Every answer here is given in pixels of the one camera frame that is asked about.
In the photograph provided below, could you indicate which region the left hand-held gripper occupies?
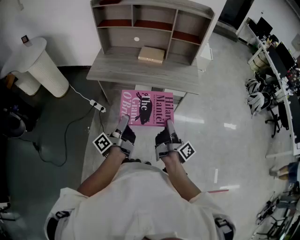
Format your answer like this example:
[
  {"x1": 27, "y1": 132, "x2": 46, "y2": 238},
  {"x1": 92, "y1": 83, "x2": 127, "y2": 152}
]
[{"x1": 92, "y1": 115, "x2": 137, "y2": 162}]

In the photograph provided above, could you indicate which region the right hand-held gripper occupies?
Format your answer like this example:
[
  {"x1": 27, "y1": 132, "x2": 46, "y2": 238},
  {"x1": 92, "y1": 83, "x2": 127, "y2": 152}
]
[{"x1": 154, "y1": 119, "x2": 196, "y2": 164}]

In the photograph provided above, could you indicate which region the pink book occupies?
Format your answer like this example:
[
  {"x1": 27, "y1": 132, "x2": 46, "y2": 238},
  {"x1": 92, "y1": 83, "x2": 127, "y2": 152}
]
[{"x1": 119, "y1": 89, "x2": 175, "y2": 128}]

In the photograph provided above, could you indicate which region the person's left forearm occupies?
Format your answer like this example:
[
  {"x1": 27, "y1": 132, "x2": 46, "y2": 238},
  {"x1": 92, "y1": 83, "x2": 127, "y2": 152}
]
[{"x1": 77, "y1": 147, "x2": 129, "y2": 198}]

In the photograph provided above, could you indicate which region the person's right forearm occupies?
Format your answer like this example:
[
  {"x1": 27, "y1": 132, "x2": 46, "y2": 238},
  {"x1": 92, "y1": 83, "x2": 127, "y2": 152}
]
[{"x1": 161, "y1": 152, "x2": 203, "y2": 202}]

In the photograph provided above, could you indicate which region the grey wooden desk with hutch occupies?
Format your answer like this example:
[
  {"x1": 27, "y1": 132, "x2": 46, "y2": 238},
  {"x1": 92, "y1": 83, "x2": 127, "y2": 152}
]
[{"x1": 86, "y1": 0, "x2": 216, "y2": 112}]

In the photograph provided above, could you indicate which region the long white office desk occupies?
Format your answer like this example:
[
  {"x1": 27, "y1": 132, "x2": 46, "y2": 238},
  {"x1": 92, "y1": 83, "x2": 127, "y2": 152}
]
[{"x1": 235, "y1": 16, "x2": 300, "y2": 157}]

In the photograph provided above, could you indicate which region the black computer monitor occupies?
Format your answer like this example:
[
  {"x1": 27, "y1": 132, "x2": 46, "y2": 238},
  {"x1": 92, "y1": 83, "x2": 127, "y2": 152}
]
[
  {"x1": 275, "y1": 41, "x2": 295, "y2": 71},
  {"x1": 256, "y1": 16, "x2": 274, "y2": 38},
  {"x1": 267, "y1": 46, "x2": 288, "y2": 78}
]

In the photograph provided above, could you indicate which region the white power strip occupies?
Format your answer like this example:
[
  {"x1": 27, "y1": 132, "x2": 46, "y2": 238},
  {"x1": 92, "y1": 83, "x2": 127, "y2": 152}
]
[{"x1": 90, "y1": 99, "x2": 106, "y2": 113}]

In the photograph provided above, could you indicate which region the person's left black shoe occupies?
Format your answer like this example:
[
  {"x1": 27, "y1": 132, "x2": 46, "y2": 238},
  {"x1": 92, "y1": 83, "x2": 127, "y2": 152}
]
[{"x1": 123, "y1": 157, "x2": 142, "y2": 165}]

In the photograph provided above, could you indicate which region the tan cardboard box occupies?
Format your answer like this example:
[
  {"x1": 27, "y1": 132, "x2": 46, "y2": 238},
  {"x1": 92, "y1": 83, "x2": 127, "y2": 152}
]
[{"x1": 137, "y1": 45, "x2": 165, "y2": 65}]

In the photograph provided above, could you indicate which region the white side cabinet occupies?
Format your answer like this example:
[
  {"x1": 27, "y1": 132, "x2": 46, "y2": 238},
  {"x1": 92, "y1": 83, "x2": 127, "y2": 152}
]
[{"x1": 196, "y1": 41, "x2": 213, "y2": 72}]

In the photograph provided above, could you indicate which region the person's white shirt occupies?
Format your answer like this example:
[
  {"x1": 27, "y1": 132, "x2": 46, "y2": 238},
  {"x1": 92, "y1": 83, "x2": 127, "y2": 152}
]
[{"x1": 44, "y1": 162, "x2": 236, "y2": 240}]

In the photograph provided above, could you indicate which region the white mesh office chair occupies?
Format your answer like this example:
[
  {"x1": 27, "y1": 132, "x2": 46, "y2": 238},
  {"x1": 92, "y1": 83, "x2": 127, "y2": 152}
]
[
  {"x1": 247, "y1": 91, "x2": 269, "y2": 116},
  {"x1": 244, "y1": 78, "x2": 261, "y2": 95}
]

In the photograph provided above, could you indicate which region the black office chair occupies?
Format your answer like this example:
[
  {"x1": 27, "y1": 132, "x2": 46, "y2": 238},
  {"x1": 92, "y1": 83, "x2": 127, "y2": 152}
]
[{"x1": 264, "y1": 102, "x2": 291, "y2": 139}]

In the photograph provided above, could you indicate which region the white equipment rack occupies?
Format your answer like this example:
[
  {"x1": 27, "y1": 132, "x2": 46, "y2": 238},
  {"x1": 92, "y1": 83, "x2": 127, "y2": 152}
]
[{"x1": 255, "y1": 187, "x2": 300, "y2": 240}]

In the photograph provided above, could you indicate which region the white power cable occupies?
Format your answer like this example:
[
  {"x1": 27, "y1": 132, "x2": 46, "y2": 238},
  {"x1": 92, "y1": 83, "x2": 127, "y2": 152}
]
[{"x1": 68, "y1": 84, "x2": 92, "y2": 103}]

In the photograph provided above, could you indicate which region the black floor cable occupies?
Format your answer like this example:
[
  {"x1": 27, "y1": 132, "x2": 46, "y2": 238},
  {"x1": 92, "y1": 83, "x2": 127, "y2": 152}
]
[{"x1": 32, "y1": 105, "x2": 105, "y2": 167}]

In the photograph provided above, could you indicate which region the white fluted pedestal table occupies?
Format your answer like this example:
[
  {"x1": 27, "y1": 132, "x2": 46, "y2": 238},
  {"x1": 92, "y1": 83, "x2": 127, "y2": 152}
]
[{"x1": 0, "y1": 37, "x2": 70, "y2": 98}]

